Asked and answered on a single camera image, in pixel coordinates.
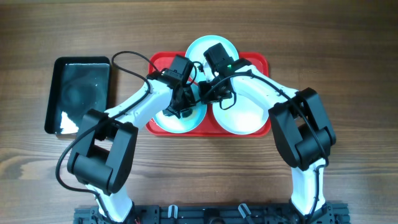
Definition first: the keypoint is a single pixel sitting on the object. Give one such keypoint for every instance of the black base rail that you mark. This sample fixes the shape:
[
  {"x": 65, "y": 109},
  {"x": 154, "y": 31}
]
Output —
[{"x": 263, "y": 214}]

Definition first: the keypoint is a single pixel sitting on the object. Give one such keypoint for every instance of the white plate right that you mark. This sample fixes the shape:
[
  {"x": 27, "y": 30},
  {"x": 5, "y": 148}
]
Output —
[{"x": 239, "y": 115}]

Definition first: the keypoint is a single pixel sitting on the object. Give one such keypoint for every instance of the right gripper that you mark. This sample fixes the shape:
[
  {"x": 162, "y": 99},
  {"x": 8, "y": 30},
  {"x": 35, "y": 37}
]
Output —
[{"x": 203, "y": 89}]

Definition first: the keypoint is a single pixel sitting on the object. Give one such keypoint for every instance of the teal plate top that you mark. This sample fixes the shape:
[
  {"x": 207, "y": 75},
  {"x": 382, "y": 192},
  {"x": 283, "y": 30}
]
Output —
[{"x": 196, "y": 50}]

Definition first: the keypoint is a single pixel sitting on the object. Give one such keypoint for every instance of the yellow green sponge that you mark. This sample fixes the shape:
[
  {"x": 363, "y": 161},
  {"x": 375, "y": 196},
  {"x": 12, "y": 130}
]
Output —
[{"x": 186, "y": 113}]

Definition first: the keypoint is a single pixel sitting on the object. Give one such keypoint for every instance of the teal plate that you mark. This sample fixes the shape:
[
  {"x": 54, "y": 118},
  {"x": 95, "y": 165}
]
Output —
[
  {"x": 174, "y": 125},
  {"x": 196, "y": 50}
]

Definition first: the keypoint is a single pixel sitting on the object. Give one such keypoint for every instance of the red plastic tray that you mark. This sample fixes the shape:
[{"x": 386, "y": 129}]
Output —
[{"x": 208, "y": 127}]

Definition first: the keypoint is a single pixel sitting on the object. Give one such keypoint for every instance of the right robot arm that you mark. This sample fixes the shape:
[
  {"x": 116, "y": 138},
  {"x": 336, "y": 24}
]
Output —
[{"x": 302, "y": 130}]

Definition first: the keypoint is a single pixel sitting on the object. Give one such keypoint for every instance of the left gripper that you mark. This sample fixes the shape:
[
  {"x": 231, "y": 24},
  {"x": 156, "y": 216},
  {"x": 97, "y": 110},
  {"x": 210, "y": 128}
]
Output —
[{"x": 188, "y": 104}]

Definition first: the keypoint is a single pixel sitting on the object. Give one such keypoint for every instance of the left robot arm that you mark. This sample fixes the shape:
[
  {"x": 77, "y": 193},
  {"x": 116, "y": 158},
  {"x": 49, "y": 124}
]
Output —
[{"x": 102, "y": 153}]

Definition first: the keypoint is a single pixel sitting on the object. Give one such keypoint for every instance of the black water tray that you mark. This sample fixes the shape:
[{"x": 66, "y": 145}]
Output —
[{"x": 78, "y": 85}]

